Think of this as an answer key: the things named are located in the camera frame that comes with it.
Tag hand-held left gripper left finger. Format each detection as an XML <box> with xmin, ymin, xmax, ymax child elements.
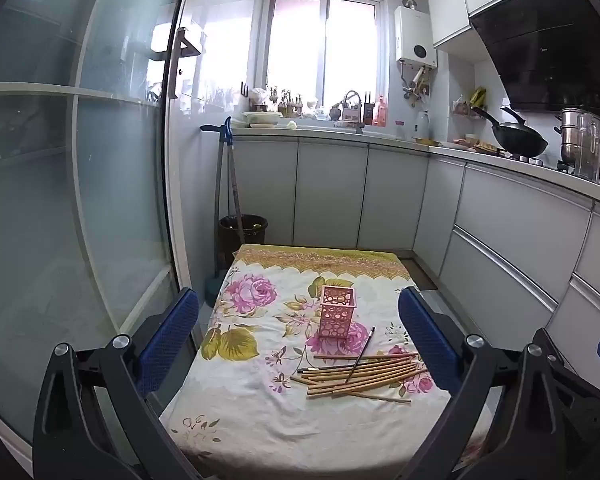
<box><xmin>32</xmin><ymin>287</ymin><xmax>201</xmax><ymax>480</ymax></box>

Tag white thermos jug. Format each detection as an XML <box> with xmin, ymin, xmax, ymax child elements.
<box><xmin>412</xmin><ymin>109</ymin><xmax>431</xmax><ymax>142</ymax></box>

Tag row of small plant vases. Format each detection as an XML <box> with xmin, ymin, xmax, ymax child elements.
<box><xmin>267</xmin><ymin>87</ymin><xmax>306</xmax><ymax>115</ymax></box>

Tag floral printed cloth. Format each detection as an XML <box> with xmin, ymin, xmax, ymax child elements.
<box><xmin>159</xmin><ymin>244</ymin><xmax>491</xmax><ymax>477</ymax></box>

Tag dark door handle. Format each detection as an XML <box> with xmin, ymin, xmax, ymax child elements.
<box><xmin>149</xmin><ymin>27</ymin><xmax>202</xmax><ymax>102</ymax></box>

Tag black range hood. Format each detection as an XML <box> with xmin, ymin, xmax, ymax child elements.
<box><xmin>469</xmin><ymin>0</ymin><xmax>600</xmax><ymax>122</ymax></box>

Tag wall spice rack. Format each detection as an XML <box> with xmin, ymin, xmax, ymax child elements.
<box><xmin>449</xmin><ymin>94</ymin><xmax>486</xmax><ymax>119</ymax></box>

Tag bunch of wooden chopsticks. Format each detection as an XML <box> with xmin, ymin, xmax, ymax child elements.
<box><xmin>290</xmin><ymin>352</ymin><xmax>428</xmax><ymax>405</ymax></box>

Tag pink perforated utensil holder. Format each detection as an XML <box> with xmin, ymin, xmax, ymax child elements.
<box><xmin>317</xmin><ymin>285</ymin><xmax>357</xmax><ymax>342</ymax></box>

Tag white wall water heater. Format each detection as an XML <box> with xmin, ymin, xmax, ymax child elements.
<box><xmin>394</xmin><ymin>0</ymin><xmax>439</xmax><ymax>69</ymax></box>

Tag gas stove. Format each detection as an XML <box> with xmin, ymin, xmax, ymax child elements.
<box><xmin>500</xmin><ymin>152</ymin><xmax>600</xmax><ymax>177</ymax></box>

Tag black trash bin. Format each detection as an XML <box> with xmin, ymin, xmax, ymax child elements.
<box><xmin>218</xmin><ymin>213</ymin><xmax>270</xmax><ymax>274</ymax></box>

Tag white upper kitchen cabinets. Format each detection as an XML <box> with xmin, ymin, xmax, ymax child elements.
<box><xmin>424</xmin><ymin>0</ymin><xmax>573</xmax><ymax>52</ymax></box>

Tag wooden broom stick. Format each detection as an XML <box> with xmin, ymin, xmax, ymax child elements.
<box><xmin>227</xmin><ymin>140</ymin><xmax>247</xmax><ymax>246</ymax></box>

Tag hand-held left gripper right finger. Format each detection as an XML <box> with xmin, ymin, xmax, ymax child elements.
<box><xmin>397</xmin><ymin>287</ymin><xmax>564</xmax><ymax>480</ymax></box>

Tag kitchen window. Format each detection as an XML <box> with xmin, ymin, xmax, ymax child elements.
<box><xmin>263</xmin><ymin>0</ymin><xmax>389</xmax><ymax>122</ymax></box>

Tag steel steamer pot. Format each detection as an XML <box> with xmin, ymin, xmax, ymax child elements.
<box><xmin>555</xmin><ymin>107</ymin><xmax>600</xmax><ymax>179</ymax></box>

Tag blue-handled mop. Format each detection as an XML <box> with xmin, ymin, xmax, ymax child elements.
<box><xmin>200</xmin><ymin>116</ymin><xmax>236</xmax><ymax>308</ymax></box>

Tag frosted glass sliding door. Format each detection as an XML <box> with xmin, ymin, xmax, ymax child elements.
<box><xmin>0</xmin><ymin>0</ymin><xmax>202</xmax><ymax>461</ymax></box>

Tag clear glass pitcher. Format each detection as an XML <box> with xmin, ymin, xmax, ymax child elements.
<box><xmin>575</xmin><ymin>114</ymin><xmax>600</xmax><ymax>184</ymax></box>

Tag black wok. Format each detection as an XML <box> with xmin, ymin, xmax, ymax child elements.
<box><xmin>470</xmin><ymin>105</ymin><xmax>550</xmax><ymax>157</ymax></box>

